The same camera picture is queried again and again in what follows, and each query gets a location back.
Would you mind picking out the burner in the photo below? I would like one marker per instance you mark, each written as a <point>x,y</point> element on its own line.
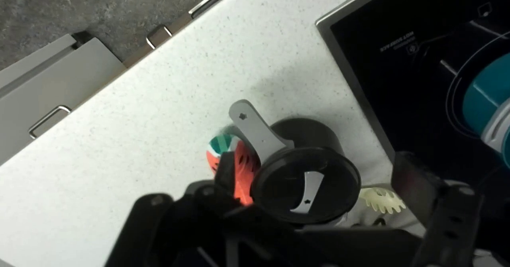
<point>438,83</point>

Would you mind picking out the light grey drawer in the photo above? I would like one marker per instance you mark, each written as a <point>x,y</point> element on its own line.
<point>59,83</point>

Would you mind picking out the blue pot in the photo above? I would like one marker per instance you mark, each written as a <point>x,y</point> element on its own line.
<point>484,91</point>

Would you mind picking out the black glass cooktop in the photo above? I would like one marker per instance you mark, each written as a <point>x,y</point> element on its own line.
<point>378,71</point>

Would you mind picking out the orange slotted spoon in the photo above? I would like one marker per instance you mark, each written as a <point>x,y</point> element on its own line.
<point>244,167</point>

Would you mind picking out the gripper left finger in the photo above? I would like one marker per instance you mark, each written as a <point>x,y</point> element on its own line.
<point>159,227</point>

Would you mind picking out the teal orange white ball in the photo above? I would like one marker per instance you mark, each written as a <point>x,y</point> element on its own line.
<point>220,145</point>

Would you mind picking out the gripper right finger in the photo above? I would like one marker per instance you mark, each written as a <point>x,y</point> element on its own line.
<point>450,219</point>

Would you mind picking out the cream pasta fork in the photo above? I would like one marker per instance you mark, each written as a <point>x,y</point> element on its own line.
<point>380,199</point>

